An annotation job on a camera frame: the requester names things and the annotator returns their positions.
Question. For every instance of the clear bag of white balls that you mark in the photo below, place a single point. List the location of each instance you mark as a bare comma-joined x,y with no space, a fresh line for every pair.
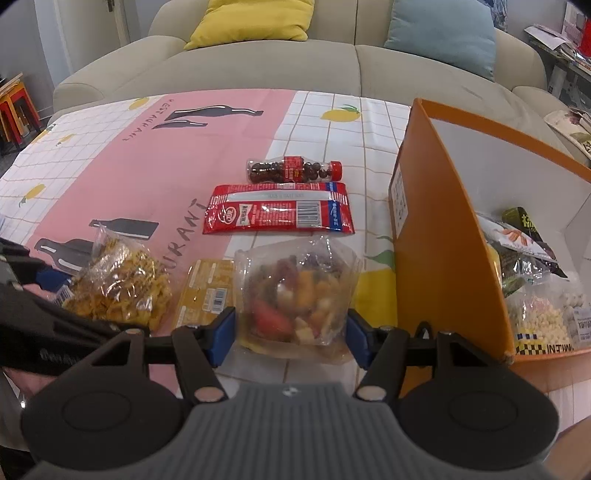
575,302

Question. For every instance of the clear snack bag green label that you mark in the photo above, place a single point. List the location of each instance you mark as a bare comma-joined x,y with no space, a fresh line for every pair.
510,279

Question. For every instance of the clear bag of small puffs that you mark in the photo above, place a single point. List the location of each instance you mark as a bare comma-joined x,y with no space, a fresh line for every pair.
540,323

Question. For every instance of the red snack packet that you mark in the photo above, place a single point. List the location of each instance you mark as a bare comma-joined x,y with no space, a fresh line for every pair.
277,207

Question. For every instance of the white breadstick snack packet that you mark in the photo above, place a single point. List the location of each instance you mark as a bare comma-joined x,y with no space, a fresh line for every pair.
508,235

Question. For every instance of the clear bag of yellow noodle snack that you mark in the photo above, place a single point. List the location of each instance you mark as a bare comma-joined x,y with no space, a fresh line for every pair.
120,286

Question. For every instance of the dark green snack packet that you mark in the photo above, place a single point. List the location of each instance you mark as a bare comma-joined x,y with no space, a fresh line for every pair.
521,219

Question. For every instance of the light blue cushion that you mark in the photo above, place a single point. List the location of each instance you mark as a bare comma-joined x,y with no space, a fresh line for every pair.
443,32

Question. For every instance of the flat yellow snack packet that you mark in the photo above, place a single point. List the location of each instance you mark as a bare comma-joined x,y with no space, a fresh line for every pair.
207,286

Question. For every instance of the small bottle of chocolate candies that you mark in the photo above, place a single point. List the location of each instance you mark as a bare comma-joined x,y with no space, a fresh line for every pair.
286,170

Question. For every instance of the yellow cushion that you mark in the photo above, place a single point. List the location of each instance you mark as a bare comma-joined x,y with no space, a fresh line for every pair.
249,23

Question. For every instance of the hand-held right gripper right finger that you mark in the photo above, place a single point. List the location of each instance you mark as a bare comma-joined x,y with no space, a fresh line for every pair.
358,337

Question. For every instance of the stacked red and yellow stools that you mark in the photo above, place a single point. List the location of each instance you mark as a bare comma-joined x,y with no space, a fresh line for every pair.
16,115

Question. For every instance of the stack of papers on shelf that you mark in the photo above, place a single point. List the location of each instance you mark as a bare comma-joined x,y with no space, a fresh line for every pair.
551,39

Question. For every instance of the beige fabric sofa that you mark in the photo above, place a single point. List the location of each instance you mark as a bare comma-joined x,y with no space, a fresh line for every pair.
277,64

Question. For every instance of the orange cardboard box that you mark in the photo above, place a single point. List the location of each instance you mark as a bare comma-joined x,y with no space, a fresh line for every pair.
438,230

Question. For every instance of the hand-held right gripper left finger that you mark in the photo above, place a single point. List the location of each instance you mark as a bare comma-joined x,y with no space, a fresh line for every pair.
224,332

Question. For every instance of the clear bag of mixed dried fruit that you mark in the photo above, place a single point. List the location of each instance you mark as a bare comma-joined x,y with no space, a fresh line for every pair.
295,295

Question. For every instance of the pink and white checked tablecloth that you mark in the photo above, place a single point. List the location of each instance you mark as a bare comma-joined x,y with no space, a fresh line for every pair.
138,161

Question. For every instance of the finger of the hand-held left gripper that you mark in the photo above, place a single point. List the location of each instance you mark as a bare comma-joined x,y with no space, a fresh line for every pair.
48,279

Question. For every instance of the white door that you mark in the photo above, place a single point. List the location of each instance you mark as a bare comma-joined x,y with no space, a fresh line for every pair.
92,27

